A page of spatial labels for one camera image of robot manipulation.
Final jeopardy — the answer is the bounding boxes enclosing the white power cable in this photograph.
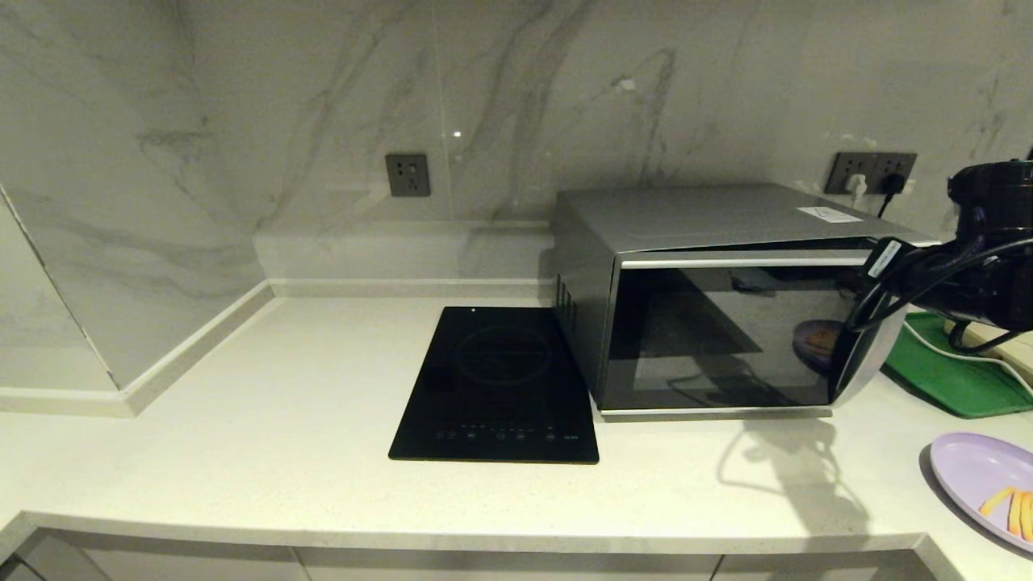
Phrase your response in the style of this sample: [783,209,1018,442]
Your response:
[920,323,1033,398]

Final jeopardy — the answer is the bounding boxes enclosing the black induction cooktop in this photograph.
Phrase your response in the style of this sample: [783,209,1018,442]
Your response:
[388,307,600,465]

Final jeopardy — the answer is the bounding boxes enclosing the grey double wall socket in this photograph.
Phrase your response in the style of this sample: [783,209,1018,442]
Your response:
[825,153,918,196]

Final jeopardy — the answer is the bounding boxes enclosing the purple plate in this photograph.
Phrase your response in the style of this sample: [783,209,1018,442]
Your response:
[930,433,1033,554]

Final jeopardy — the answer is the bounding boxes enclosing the silver Panasonic microwave oven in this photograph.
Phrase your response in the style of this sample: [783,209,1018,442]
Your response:
[553,184,941,424]

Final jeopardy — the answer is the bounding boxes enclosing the grey single wall socket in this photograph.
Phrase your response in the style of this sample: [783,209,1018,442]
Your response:
[385,153,431,199]

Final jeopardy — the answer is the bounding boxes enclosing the angled cabinet corner panel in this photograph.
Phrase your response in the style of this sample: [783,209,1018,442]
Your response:
[12,534,110,581]

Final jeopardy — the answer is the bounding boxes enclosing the yellow french fries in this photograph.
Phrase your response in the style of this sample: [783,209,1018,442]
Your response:
[979,486,1033,543]

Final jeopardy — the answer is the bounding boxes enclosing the green plastic tray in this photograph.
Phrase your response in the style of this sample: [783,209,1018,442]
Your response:
[881,312,1033,419]

